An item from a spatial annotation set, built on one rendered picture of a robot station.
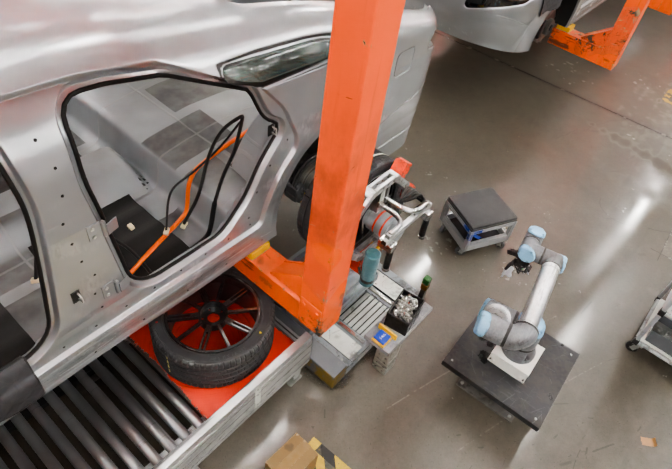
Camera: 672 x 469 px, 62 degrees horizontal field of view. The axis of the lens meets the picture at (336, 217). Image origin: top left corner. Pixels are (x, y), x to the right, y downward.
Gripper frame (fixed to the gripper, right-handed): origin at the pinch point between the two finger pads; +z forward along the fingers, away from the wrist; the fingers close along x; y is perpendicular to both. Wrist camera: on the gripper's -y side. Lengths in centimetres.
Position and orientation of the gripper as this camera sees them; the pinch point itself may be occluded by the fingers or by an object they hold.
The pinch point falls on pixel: (511, 274)
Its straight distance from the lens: 333.3
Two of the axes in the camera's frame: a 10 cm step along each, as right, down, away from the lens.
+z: -1.4, 7.5, 6.5
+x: 9.5, -0.8, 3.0
